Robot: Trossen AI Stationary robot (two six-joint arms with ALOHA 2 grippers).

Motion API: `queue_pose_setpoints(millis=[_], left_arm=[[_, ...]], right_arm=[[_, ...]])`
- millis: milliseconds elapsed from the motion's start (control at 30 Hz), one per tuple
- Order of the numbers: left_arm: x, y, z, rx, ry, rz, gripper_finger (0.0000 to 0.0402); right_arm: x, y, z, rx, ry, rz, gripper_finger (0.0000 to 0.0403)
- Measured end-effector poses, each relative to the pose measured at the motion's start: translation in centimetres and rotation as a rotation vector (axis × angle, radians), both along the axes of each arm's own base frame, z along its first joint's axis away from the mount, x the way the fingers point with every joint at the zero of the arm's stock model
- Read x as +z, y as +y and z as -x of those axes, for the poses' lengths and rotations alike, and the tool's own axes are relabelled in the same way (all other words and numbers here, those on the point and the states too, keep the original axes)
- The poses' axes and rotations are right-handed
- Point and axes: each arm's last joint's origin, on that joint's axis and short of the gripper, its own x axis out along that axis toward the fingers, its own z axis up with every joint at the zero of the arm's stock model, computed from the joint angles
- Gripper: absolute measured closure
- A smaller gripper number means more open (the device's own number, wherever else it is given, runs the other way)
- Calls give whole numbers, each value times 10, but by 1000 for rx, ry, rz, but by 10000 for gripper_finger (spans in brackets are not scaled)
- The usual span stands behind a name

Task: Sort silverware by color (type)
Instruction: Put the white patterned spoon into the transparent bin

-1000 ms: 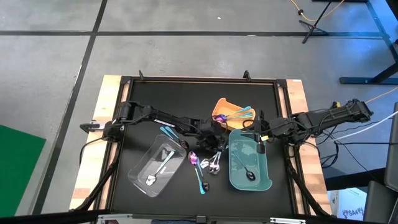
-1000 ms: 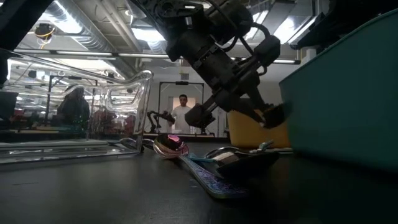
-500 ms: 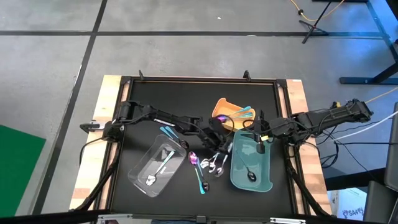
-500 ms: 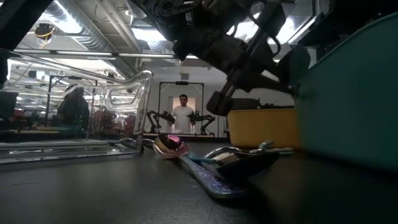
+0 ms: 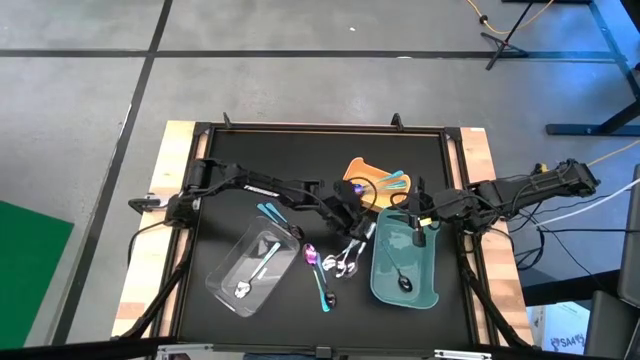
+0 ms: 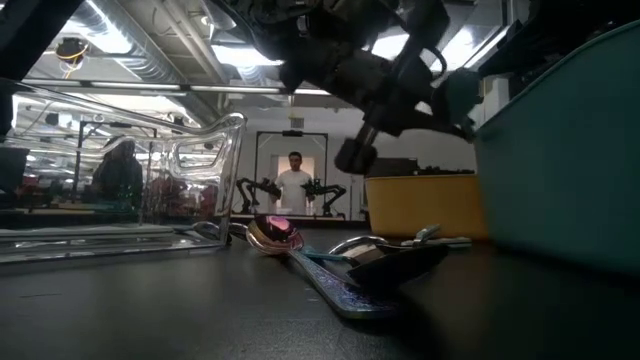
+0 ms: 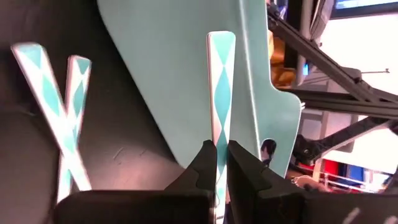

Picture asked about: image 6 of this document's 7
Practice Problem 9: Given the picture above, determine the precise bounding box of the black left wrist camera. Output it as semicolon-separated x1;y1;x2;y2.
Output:
333;124;380;176

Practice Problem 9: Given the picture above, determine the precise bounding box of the iridescent rainbow metal spoon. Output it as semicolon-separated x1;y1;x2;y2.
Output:
246;214;401;321

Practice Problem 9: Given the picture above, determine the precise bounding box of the clear plastic bin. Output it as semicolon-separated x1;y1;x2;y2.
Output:
0;82;249;264

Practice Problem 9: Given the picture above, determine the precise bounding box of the silver metal spoon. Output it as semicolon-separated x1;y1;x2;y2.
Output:
327;223;472;262

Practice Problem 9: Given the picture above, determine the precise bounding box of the teal plastic bin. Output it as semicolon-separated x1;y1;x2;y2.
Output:
473;19;640;276

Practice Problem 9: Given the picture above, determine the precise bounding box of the person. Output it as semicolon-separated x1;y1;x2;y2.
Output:
273;151;317;217
92;138;145;211

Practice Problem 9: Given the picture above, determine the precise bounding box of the yellow plastic bin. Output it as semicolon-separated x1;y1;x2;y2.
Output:
364;173;489;240

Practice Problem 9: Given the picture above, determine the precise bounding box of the black station frame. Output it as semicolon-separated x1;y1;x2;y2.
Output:
253;130;331;220

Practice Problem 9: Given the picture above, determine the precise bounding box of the long ceiling light bar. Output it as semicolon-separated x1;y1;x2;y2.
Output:
22;78;331;97

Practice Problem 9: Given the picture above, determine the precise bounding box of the black monitor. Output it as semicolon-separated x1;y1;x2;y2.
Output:
0;147;30;195

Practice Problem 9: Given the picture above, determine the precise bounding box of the silver air duct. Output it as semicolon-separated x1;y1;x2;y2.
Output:
82;0;236;121

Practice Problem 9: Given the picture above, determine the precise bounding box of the black cabinet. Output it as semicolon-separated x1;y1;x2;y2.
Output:
367;157;476;177

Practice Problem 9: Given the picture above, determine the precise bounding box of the yellow cable reel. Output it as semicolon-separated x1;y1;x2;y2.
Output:
53;36;91;81

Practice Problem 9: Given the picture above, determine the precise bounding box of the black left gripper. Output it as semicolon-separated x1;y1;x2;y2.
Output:
278;28;477;143

